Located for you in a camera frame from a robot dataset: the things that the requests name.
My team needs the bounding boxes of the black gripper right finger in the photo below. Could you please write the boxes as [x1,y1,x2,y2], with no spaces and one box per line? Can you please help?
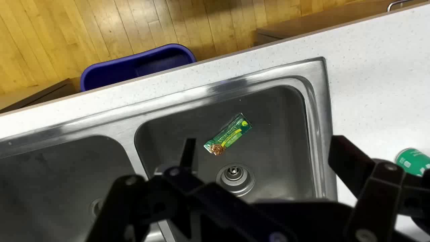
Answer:
[328,134,430,242]

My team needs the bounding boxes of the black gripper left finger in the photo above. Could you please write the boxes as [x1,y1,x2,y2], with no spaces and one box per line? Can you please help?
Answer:
[86,137,288,242]

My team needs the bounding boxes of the green granola bar sachet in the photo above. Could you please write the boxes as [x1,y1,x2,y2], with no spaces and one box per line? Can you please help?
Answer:
[203,112,253,157]

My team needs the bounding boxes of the stainless steel double sink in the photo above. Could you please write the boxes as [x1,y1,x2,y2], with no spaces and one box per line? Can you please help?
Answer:
[0,56,339,242]

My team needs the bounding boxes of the green soda can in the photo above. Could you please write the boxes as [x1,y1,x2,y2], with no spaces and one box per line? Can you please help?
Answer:
[394,147,430,177]

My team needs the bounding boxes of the blue plastic bin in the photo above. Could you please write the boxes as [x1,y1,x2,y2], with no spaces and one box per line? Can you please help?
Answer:
[79,42,198,93]

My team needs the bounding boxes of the silver drawer handle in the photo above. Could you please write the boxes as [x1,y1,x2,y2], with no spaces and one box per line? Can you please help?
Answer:
[387,0,411,12]

